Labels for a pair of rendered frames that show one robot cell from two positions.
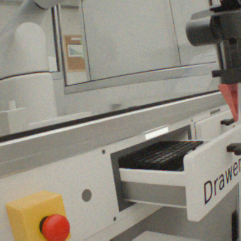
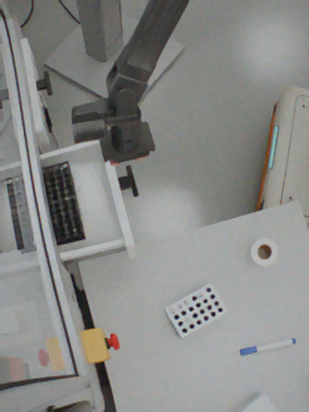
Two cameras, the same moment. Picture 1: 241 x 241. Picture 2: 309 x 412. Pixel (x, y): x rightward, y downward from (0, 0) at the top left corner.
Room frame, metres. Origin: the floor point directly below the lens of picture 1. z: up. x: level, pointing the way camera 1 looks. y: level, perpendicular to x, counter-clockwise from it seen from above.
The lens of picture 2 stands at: (0.25, 0.10, 1.96)
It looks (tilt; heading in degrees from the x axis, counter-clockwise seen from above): 71 degrees down; 304
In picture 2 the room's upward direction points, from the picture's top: straight up
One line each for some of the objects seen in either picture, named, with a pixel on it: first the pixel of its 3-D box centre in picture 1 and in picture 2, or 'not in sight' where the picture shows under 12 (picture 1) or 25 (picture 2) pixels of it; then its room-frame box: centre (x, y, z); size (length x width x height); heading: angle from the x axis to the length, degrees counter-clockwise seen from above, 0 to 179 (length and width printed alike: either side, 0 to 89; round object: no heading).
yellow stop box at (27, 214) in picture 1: (39, 222); (97, 345); (0.38, 0.13, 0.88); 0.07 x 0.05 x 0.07; 139
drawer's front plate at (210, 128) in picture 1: (219, 132); (35, 93); (0.87, -0.28, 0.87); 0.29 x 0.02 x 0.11; 139
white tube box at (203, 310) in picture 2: not in sight; (196, 311); (0.25, -0.07, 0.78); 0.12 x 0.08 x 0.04; 63
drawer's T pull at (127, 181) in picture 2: (236, 147); (126, 182); (0.52, -0.20, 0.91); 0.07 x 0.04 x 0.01; 139
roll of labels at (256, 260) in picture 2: not in sight; (263, 253); (0.18, -0.27, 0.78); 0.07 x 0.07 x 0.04
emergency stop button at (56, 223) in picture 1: (54, 228); (112, 342); (0.35, 0.11, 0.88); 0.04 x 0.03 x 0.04; 139
